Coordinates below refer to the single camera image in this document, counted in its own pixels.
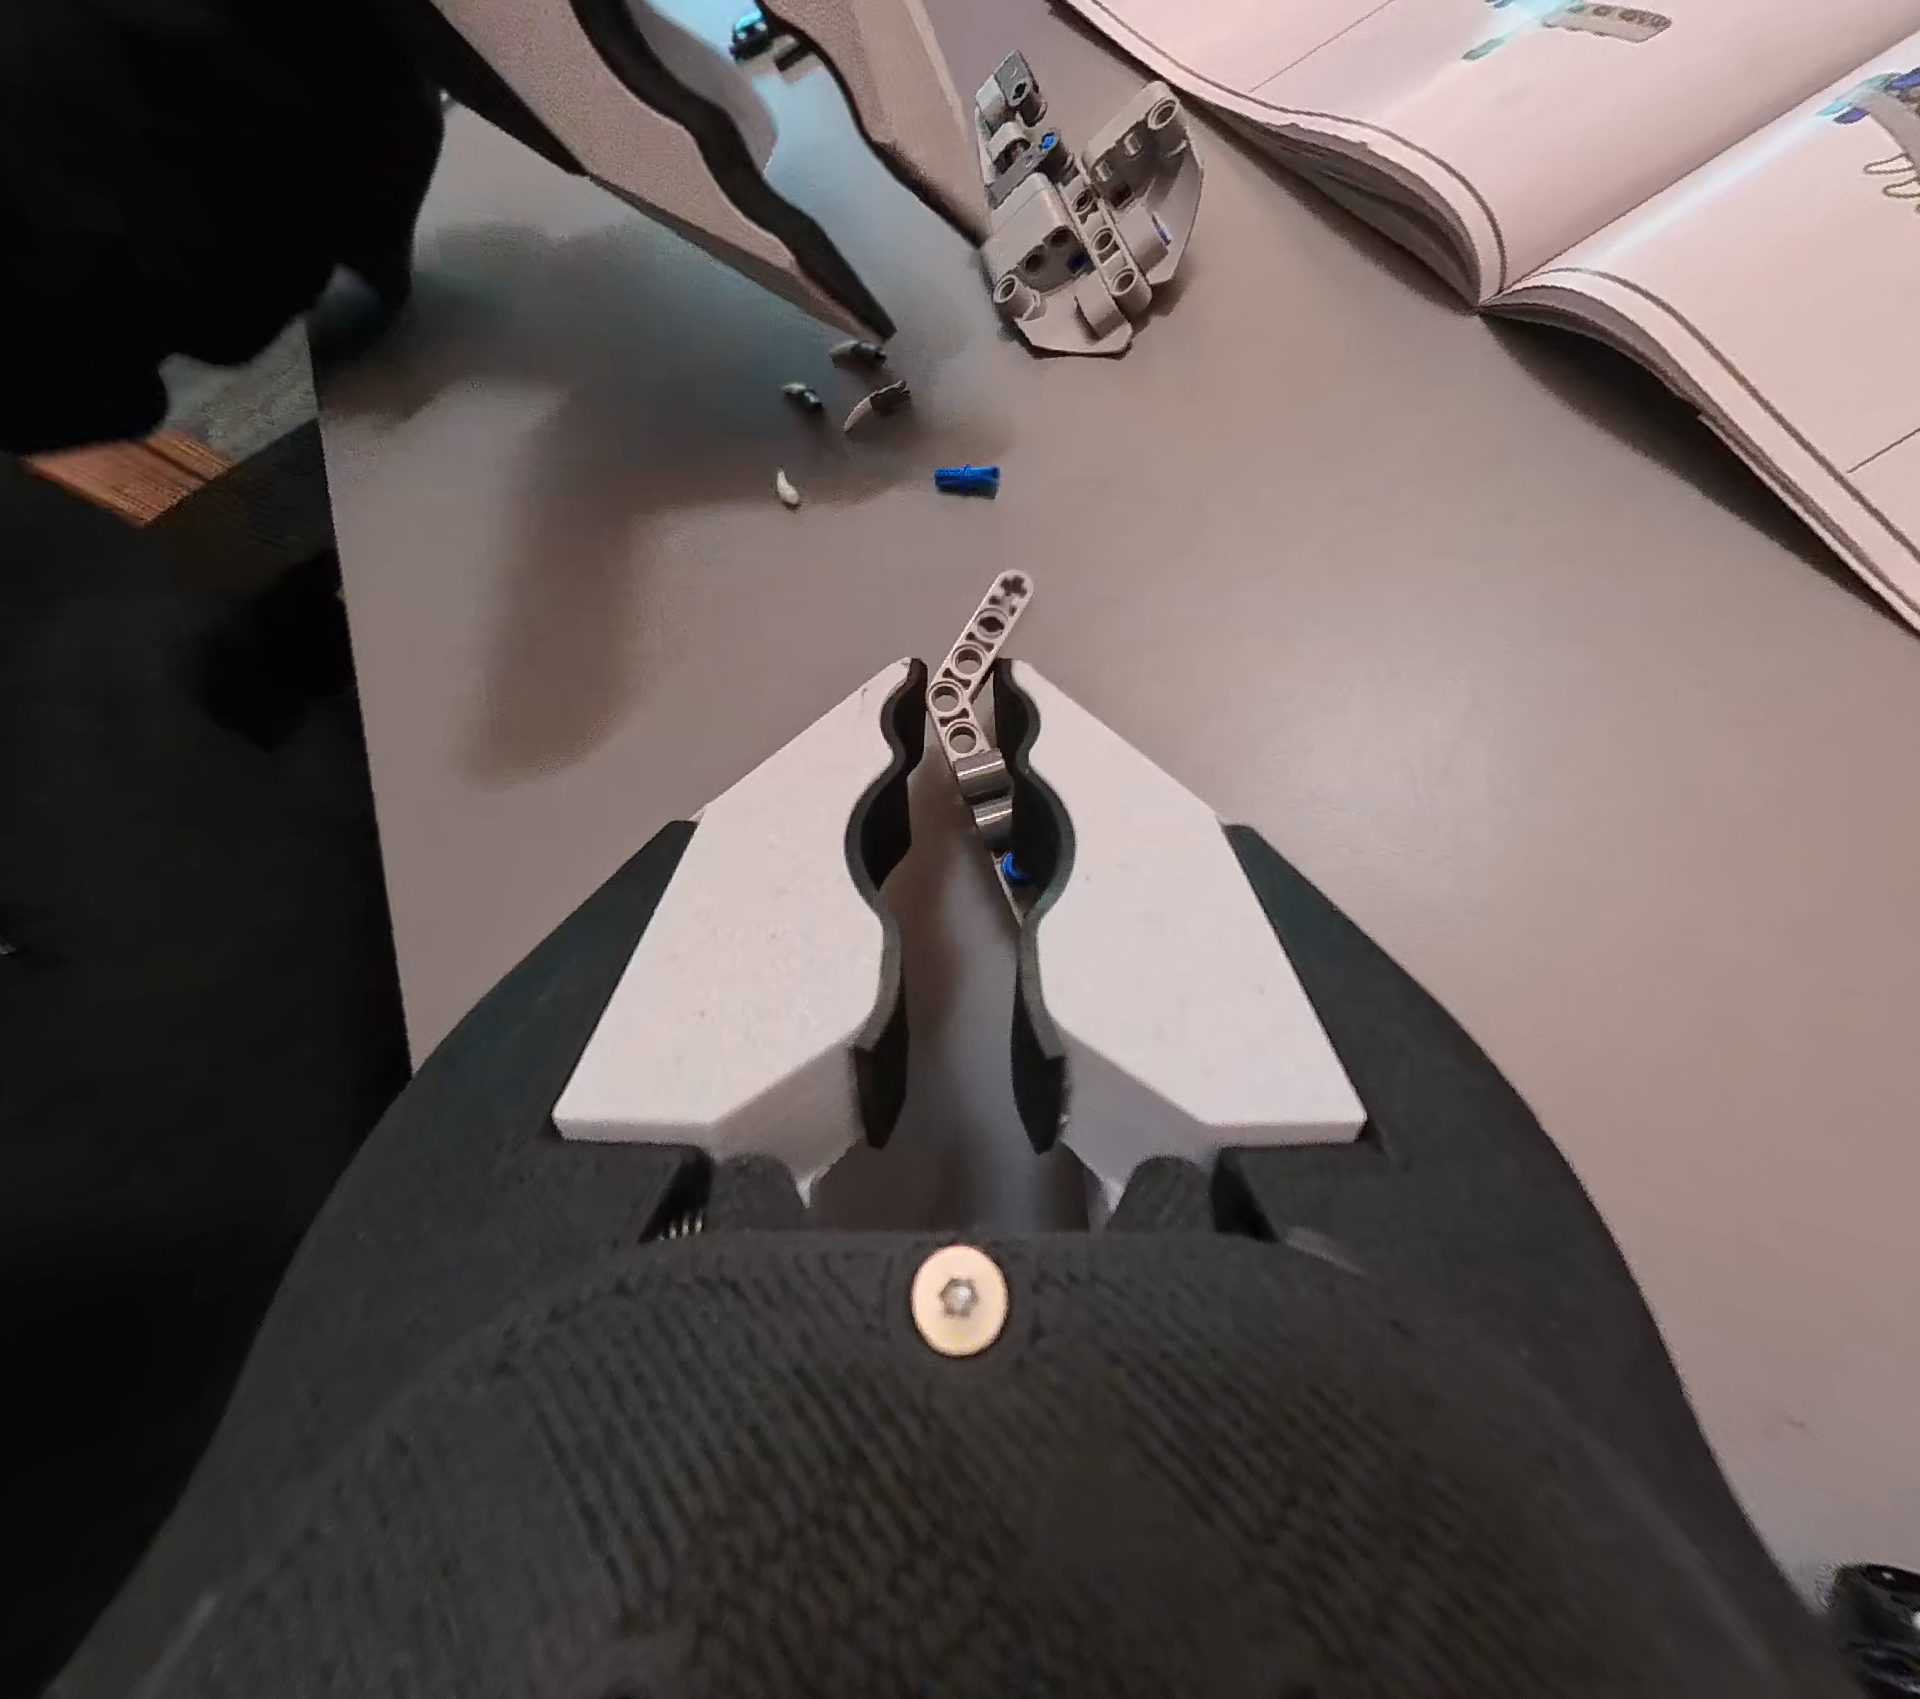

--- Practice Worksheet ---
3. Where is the grey bent brick beam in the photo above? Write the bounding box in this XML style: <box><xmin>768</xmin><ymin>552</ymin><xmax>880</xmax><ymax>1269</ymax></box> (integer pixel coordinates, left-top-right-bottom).
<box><xmin>921</xmin><ymin>571</ymin><xmax>1043</xmax><ymax>898</ymax></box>

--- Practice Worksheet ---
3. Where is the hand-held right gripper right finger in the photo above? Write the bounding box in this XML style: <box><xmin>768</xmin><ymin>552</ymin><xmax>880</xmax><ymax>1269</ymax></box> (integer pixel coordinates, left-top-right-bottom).
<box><xmin>1002</xmin><ymin>657</ymin><xmax>1370</xmax><ymax>1206</ymax></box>

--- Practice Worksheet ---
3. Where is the grey desk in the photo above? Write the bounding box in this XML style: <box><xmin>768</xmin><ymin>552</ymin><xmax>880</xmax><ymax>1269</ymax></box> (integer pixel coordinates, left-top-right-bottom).
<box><xmin>309</xmin><ymin>0</ymin><xmax>1920</xmax><ymax>1623</ymax></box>

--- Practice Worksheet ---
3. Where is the person's dark clothed body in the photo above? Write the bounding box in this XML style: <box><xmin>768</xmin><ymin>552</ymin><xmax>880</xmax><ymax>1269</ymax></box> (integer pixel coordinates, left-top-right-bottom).
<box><xmin>0</xmin><ymin>420</ymin><xmax>417</xmax><ymax>1699</ymax></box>

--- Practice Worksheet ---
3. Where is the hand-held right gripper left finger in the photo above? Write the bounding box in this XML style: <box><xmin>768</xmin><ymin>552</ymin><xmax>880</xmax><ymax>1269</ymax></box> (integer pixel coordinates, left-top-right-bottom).
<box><xmin>549</xmin><ymin>657</ymin><xmax>929</xmax><ymax>1206</ymax></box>

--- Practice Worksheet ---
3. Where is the black rounded object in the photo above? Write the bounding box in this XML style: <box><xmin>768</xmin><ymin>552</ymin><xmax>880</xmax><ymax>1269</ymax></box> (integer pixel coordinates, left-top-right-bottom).
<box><xmin>1824</xmin><ymin>1563</ymin><xmax>1920</xmax><ymax>1699</ymax></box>

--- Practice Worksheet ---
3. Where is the open instruction booklet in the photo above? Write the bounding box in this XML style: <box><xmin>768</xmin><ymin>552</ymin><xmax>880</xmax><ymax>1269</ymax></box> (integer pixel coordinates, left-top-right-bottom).
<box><xmin>1047</xmin><ymin>0</ymin><xmax>1920</xmax><ymax>636</ymax></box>

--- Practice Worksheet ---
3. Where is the grey brick assembly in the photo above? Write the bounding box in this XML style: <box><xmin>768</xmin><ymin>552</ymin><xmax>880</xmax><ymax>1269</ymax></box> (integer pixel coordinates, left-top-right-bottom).
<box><xmin>971</xmin><ymin>49</ymin><xmax>1209</xmax><ymax>359</ymax></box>

